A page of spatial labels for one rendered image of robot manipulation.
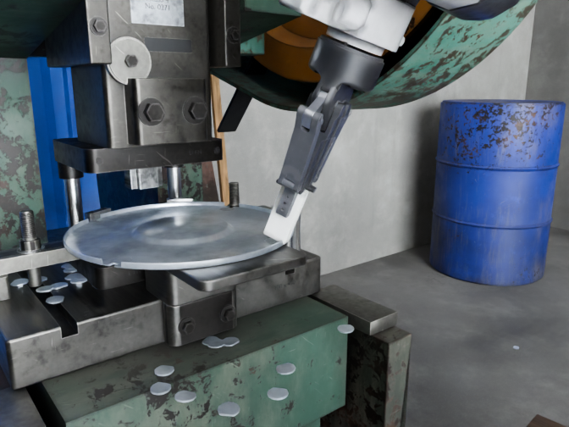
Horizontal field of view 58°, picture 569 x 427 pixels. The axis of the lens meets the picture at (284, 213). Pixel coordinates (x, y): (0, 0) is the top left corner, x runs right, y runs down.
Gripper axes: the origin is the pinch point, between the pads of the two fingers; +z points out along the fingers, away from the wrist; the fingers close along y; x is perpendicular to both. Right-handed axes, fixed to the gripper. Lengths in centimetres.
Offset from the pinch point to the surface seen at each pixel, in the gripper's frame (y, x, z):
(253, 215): 10.8, 7.1, 7.0
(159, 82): -0.5, 20.8, -7.7
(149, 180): 5.5, 22.0, 7.4
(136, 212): 6.2, 23.0, 13.4
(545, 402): 107, -73, 59
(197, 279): -13.7, 2.2, 5.2
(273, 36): 42, 26, -15
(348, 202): 202, 24, 59
